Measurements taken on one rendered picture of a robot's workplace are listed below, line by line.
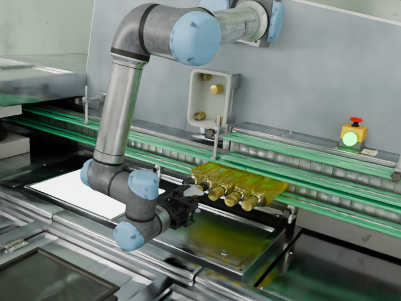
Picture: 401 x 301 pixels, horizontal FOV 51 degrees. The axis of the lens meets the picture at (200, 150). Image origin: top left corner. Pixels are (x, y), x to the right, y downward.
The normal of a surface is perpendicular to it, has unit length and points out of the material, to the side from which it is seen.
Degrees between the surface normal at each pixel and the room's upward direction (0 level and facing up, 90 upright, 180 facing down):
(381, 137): 0
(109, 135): 27
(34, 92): 90
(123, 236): 0
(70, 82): 90
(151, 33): 2
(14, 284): 90
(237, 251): 90
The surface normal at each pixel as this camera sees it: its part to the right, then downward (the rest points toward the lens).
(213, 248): 0.09, -0.95
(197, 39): 0.77, 0.35
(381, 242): -0.51, 0.22
